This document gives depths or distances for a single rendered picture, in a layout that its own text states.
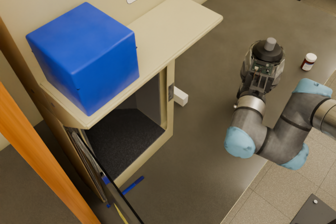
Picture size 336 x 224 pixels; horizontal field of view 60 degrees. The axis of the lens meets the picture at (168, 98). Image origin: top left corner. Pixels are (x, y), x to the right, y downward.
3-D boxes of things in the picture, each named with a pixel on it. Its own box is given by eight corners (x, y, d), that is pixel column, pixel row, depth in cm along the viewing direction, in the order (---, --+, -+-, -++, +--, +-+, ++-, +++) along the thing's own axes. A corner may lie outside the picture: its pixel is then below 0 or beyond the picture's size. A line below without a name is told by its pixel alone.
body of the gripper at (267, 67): (279, 63, 80) (271, 96, 74) (270, 83, 87) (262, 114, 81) (252, 55, 82) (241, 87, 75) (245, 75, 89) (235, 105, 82)
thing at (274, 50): (254, 43, 95) (259, 27, 90) (282, 51, 93) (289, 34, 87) (247, 61, 89) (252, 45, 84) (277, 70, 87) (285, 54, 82)
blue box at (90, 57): (46, 81, 44) (23, 35, 37) (98, 47, 48) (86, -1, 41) (89, 118, 40) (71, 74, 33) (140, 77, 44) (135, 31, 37)
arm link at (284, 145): (322, 138, 66) (276, 118, 67) (297, 178, 69) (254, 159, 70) (311, 128, 74) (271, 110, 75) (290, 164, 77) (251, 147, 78)
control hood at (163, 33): (56, 120, 51) (36, 84, 43) (176, 30, 66) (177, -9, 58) (98, 160, 47) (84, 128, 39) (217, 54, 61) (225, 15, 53)
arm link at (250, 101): (258, 127, 78) (229, 117, 80) (262, 114, 81) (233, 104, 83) (266, 112, 72) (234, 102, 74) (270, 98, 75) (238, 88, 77)
